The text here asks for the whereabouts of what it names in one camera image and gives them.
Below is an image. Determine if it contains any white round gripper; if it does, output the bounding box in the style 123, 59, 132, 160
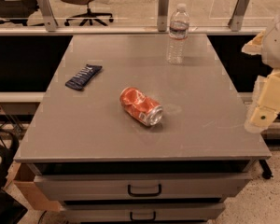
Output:
242, 10, 280, 133

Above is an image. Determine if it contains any dented red coke can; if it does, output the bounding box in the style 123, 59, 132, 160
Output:
119, 87, 163, 127

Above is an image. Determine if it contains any clear plastic water bottle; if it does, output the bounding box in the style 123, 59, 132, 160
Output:
167, 3, 189, 64

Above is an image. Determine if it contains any black cabinet caster wheel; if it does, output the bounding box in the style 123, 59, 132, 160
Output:
259, 160, 273, 179

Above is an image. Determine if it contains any upper grey drawer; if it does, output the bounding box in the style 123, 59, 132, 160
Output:
35, 173, 250, 201

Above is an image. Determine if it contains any grey drawer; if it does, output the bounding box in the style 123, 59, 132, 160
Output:
63, 203, 225, 223
35, 173, 250, 201

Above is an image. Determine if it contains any dark blue snack bag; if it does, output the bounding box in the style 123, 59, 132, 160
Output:
65, 64, 102, 91

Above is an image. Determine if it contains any grey drawer cabinet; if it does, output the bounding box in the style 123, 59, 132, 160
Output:
15, 34, 270, 209

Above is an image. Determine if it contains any lower grey drawer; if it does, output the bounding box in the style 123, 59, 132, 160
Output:
63, 203, 225, 223

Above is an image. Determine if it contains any wooden box beside cabinet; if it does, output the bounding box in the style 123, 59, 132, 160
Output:
5, 162, 61, 212

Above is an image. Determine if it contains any black chair lower left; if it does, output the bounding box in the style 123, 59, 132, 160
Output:
0, 129, 27, 224

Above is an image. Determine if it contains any right metal rail bracket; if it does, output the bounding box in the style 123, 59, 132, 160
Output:
228, 0, 250, 32

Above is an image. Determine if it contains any metal rail bracket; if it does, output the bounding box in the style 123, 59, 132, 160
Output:
157, 0, 169, 32
228, 0, 250, 32
36, 0, 58, 32

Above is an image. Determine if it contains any middle metal rail bracket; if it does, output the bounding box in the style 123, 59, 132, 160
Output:
157, 0, 169, 32

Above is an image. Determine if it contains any black upper drawer handle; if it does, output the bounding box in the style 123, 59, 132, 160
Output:
127, 183, 162, 198

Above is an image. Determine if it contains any black drawer handle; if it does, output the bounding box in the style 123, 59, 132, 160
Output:
127, 183, 162, 198
129, 211, 157, 222

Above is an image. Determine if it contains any black lower drawer handle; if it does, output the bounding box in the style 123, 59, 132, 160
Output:
129, 211, 157, 222

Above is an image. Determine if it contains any left metal rail bracket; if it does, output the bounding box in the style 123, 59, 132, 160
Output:
36, 0, 58, 32

